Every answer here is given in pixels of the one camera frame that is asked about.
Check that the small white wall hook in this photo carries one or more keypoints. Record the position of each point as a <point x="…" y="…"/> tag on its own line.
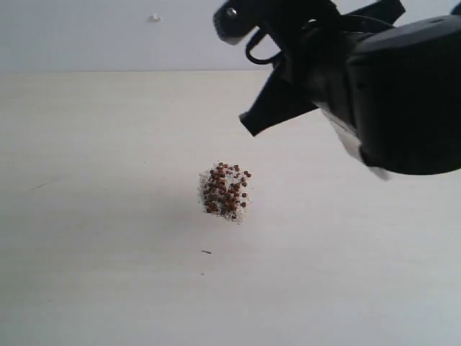
<point x="154" y="18"/>

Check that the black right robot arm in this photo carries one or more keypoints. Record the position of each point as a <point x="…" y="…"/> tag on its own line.
<point x="392" y="93"/>

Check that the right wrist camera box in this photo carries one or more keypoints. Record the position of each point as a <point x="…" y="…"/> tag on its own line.
<point x="233" y="20"/>

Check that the pile of grains and pellets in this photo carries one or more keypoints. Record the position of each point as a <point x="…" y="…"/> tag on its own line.
<point x="223" y="191"/>

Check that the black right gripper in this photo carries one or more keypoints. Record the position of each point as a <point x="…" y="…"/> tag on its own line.
<point x="310" y="69"/>

